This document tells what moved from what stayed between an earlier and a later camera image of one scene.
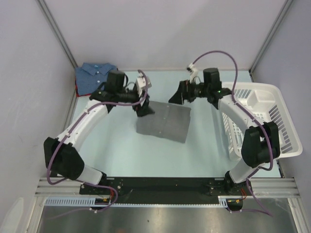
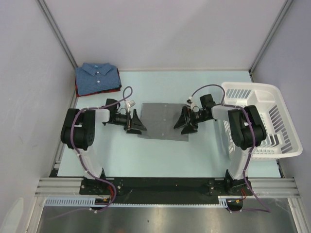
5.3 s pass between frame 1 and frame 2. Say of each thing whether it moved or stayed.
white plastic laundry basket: stayed
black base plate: stayed
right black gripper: moved
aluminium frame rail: stayed
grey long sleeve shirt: stayed
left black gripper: moved
